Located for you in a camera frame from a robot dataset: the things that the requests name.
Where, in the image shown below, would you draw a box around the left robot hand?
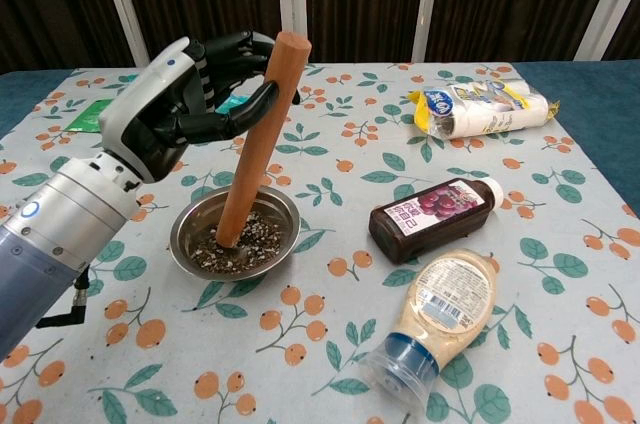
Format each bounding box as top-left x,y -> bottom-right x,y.
98,31 -> 301,184

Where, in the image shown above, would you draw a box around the wooden stick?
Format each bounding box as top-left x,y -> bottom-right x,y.
215,31 -> 311,249

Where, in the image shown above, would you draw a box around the steel bowl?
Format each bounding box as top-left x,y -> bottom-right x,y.
168,187 -> 302,283

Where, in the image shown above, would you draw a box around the green sachet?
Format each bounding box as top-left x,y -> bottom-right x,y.
63,98 -> 115,133

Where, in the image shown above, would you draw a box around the teal snack bag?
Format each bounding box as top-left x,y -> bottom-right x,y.
214,92 -> 251,116

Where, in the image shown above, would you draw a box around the crushed nuts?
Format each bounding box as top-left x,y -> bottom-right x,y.
189,211 -> 282,271

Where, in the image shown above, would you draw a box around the floral tablecloth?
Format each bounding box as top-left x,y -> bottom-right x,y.
0,62 -> 640,424

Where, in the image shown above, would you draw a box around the dark grape juice bottle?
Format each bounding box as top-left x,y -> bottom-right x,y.
368,177 -> 504,264

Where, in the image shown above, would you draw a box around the yellow pack of white rolls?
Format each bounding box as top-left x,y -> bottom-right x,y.
407,77 -> 560,139

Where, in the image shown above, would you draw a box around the beige sauce squeeze bottle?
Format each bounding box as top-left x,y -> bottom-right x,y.
358,248 -> 500,410

